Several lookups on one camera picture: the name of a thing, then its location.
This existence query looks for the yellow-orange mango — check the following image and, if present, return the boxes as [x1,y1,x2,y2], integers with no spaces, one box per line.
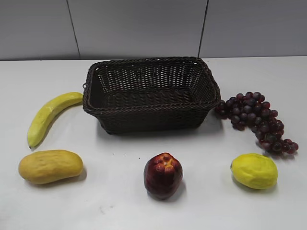
[18,149,83,184]

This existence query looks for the dark red apple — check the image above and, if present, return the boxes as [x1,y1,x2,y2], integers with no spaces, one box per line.
[143,152,183,200]

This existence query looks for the yellow lemon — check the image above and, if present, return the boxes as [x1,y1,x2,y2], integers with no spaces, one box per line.
[231,153,278,190]

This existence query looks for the black woven wicker basket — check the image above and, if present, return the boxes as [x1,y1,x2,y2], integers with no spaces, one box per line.
[83,57,221,134]

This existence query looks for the purple grape bunch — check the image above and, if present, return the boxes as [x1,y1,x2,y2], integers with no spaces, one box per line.
[214,92,299,155]

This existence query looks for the yellow banana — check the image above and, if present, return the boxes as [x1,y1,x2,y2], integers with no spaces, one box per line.
[27,92,83,149]

